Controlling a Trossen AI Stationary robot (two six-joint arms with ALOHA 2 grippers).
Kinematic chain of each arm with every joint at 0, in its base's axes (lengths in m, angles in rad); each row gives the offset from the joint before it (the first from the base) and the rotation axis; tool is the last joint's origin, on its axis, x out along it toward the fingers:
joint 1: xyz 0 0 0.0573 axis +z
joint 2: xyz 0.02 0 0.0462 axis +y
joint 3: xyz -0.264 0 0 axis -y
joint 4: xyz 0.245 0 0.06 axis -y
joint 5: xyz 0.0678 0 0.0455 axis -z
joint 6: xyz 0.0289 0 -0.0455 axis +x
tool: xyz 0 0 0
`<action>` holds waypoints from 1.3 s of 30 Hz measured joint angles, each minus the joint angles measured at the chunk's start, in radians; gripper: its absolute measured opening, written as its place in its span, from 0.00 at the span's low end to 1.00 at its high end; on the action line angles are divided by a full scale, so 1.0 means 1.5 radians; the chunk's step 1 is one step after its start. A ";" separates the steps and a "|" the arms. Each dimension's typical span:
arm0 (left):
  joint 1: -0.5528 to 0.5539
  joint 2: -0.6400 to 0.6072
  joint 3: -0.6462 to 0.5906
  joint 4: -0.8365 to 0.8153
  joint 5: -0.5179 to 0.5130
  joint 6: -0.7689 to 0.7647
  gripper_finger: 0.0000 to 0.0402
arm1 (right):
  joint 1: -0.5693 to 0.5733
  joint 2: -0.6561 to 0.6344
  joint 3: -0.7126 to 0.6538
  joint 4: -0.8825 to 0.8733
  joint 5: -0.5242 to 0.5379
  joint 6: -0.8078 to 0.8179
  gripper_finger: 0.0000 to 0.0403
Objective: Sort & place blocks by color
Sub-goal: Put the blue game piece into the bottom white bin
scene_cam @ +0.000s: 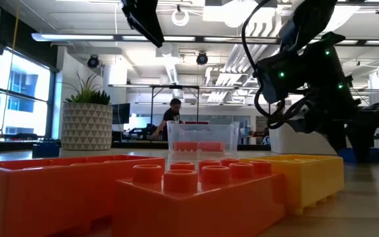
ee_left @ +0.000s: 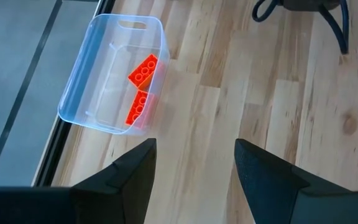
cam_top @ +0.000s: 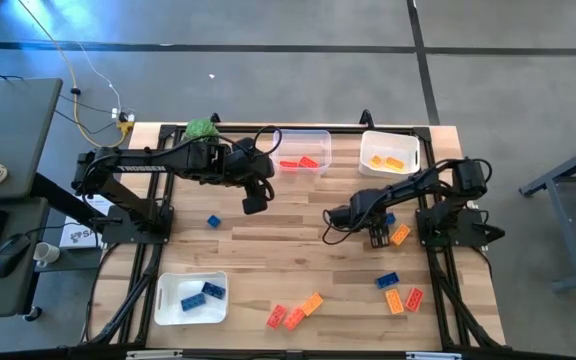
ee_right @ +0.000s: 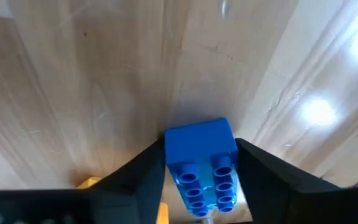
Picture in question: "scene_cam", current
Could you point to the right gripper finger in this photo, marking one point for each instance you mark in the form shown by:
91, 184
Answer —
360, 146
337, 143

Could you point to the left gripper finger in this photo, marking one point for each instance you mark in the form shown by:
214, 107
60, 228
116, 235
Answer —
146, 19

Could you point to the blue toy building block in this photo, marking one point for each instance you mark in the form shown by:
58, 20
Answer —
342, 158

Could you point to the yellow toy building block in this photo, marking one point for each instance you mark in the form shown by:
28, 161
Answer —
308, 184

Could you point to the orange toy building block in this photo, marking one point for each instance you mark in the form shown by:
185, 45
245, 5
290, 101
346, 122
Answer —
185, 147
212, 147
28, 197
192, 214

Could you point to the small square blue building block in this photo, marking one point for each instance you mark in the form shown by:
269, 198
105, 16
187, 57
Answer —
45, 150

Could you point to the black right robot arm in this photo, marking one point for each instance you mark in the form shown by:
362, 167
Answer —
308, 19

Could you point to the black background robot arm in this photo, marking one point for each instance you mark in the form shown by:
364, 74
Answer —
146, 131

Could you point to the white plastic bin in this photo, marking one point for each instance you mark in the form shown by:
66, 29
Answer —
285, 145

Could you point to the black round spotlight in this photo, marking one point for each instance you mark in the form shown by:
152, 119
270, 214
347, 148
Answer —
202, 59
93, 62

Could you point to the long linear ceiling light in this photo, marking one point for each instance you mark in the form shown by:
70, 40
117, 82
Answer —
77, 37

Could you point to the black computer monitor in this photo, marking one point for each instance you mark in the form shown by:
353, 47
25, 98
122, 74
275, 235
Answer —
121, 113

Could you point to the person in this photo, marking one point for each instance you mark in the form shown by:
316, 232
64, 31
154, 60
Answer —
170, 116

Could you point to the triangle-patterned planter pot with plant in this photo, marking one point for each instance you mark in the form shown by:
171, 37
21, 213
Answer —
87, 128

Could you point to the clear plastic bin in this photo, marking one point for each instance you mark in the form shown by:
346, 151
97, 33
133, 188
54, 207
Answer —
202, 131

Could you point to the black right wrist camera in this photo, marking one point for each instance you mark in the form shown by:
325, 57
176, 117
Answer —
275, 82

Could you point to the black background station frame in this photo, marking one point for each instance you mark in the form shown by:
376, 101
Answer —
176, 87

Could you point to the black aluminium table frame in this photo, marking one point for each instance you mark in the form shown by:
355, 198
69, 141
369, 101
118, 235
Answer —
137, 145

